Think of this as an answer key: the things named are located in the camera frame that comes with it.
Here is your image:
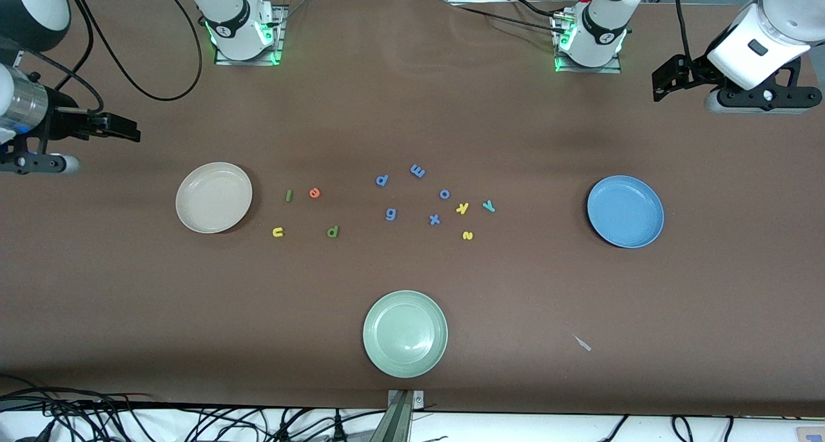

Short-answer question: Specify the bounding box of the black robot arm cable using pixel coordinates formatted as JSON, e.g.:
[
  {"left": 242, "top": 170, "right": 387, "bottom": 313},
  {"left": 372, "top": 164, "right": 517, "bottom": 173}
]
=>
[
  {"left": 64, "top": 0, "right": 203, "bottom": 101},
  {"left": 26, "top": 0, "right": 105, "bottom": 113},
  {"left": 674, "top": 0, "right": 697, "bottom": 64}
]

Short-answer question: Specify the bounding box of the brown table cover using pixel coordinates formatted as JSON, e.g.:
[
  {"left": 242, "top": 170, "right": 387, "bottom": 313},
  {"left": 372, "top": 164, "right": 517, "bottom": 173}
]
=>
[{"left": 0, "top": 0, "right": 825, "bottom": 417}]

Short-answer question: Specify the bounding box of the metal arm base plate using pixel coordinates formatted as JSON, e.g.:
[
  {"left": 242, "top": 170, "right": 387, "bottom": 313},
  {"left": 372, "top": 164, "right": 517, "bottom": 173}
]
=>
[
  {"left": 214, "top": 4, "right": 287, "bottom": 66},
  {"left": 553, "top": 10, "right": 623, "bottom": 75}
]

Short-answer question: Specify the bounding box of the beige plate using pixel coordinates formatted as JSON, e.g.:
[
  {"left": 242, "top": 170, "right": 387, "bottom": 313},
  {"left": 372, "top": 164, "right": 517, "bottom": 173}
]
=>
[{"left": 175, "top": 162, "right": 254, "bottom": 235}]

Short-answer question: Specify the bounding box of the metal camera post bracket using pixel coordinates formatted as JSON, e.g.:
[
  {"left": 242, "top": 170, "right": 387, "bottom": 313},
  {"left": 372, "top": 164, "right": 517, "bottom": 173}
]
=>
[{"left": 387, "top": 389, "right": 425, "bottom": 442}]

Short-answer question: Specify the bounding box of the black table cable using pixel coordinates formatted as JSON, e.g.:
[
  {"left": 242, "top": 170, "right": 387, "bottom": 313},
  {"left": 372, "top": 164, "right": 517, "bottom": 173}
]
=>
[
  {"left": 504, "top": 0, "right": 576, "bottom": 19},
  {"left": 451, "top": 3, "right": 563, "bottom": 33}
]

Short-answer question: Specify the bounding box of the blue plate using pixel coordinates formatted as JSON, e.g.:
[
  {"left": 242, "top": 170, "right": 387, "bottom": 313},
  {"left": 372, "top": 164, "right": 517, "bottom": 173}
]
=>
[{"left": 586, "top": 175, "right": 665, "bottom": 249}]

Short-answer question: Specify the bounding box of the green plate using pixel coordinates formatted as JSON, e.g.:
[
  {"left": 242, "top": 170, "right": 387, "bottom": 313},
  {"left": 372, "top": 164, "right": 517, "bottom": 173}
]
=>
[{"left": 362, "top": 289, "right": 449, "bottom": 380}]

